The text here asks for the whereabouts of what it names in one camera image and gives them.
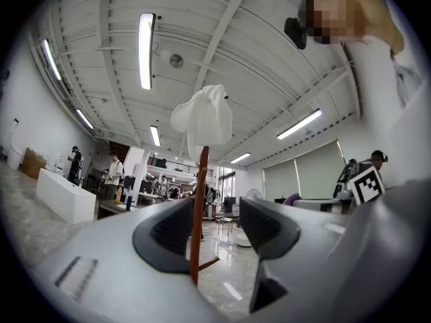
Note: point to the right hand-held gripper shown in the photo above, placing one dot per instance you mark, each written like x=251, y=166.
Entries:
x=367, y=185

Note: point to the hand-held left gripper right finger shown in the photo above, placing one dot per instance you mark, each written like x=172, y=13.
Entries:
x=296, y=244

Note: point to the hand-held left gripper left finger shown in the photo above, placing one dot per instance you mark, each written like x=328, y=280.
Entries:
x=101, y=264

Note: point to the purple cloth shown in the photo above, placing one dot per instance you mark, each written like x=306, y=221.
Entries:
x=292, y=199

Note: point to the brown wooden coat stand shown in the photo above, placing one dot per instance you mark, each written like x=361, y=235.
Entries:
x=198, y=214

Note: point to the grey roller blind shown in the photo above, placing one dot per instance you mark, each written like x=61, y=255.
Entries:
x=320, y=173
x=281, y=180

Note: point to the dark table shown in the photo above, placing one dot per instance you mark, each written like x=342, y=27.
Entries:
x=111, y=210

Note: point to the standing floor fan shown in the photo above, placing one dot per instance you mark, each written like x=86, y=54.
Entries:
x=254, y=194

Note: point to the black bottle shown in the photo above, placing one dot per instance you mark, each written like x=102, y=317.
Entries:
x=128, y=200

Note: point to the yellow bottle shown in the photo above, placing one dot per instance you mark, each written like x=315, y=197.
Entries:
x=118, y=195

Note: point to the white cardboard box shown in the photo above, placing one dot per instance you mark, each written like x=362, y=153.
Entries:
x=64, y=197

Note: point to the long ceiling light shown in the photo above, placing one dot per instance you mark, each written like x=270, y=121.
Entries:
x=85, y=118
x=240, y=157
x=52, y=59
x=155, y=136
x=299, y=124
x=146, y=50

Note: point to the black mezzanine railing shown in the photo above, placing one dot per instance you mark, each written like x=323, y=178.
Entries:
x=171, y=165

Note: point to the person's grey-clad torso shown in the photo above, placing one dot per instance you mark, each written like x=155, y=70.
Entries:
x=377, y=89

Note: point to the white hanging garment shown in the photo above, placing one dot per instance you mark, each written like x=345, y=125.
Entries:
x=205, y=119

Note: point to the white round bin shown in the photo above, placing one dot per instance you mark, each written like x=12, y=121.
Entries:
x=15, y=156

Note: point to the person's head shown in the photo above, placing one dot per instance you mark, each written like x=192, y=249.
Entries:
x=336, y=12

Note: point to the round ceiling fixture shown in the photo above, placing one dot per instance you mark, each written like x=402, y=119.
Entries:
x=176, y=61

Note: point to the metal frame side table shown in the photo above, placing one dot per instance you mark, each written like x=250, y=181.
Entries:
x=229, y=219

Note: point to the black head camera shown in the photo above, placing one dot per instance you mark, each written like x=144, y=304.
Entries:
x=296, y=34

